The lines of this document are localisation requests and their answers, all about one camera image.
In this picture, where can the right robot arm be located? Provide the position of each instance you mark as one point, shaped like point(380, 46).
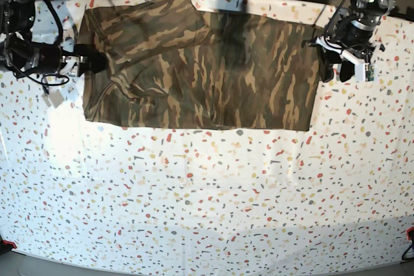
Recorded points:
point(20, 54)

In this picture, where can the camouflage T-shirt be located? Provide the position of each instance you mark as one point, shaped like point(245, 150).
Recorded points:
point(169, 65)

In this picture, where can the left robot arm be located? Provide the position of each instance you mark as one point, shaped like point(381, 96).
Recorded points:
point(345, 41)

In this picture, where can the red clamp corner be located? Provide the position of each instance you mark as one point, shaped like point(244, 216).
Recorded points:
point(6, 246)
point(410, 234)

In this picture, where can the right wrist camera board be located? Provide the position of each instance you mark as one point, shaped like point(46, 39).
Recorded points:
point(54, 98)

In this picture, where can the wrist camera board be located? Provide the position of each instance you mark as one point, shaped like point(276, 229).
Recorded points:
point(371, 73)
point(54, 98)

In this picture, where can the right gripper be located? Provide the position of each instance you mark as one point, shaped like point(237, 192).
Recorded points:
point(64, 65)

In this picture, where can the red clamp right corner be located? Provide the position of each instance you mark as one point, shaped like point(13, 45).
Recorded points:
point(410, 234)

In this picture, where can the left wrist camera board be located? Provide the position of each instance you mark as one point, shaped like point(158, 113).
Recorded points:
point(371, 73)

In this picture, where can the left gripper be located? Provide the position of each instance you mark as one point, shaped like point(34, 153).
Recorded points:
point(343, 63)

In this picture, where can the red clamp left corner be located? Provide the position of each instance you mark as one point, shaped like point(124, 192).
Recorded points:
point(6, 246)

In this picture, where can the terrazzo pattern tablecloth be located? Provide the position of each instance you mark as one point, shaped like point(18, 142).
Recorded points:
point(240, 202)

